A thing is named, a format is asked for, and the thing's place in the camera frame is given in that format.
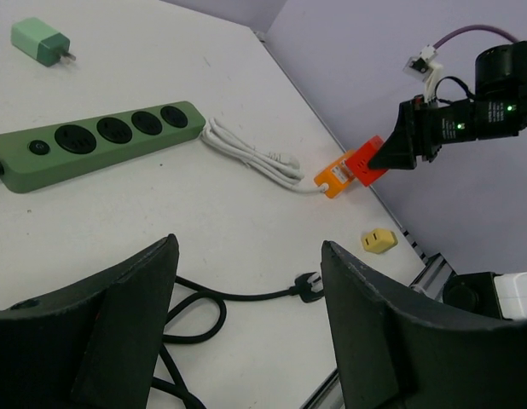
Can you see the yellow plug adapter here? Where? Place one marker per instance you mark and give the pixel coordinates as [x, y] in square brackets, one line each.
[379, 240]

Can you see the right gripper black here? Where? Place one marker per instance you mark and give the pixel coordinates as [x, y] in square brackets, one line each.
[421, 130]

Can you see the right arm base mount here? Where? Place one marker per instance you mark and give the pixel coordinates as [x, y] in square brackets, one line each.
[500, 296]

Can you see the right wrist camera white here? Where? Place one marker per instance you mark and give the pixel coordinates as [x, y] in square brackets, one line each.
[424, 68]

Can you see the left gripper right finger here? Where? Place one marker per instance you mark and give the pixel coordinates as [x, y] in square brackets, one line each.
[396, 348]

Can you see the green wall charger plug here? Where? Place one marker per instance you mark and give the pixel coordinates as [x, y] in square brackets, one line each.
[41, 42]

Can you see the aluminium front rail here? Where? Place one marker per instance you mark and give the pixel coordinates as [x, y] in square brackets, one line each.
[328, 395]

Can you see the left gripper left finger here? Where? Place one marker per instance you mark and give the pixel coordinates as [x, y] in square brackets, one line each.
[92, 344]

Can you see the green power strip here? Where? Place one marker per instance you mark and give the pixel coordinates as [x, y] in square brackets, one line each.
[40, 157]

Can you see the orange power strip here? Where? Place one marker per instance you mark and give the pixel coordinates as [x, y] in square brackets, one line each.
[336, 177]

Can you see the red cube socket adapter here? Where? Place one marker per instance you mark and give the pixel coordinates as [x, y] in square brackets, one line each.
[358, 162]

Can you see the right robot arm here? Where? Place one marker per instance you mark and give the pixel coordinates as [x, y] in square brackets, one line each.
[496, 109]

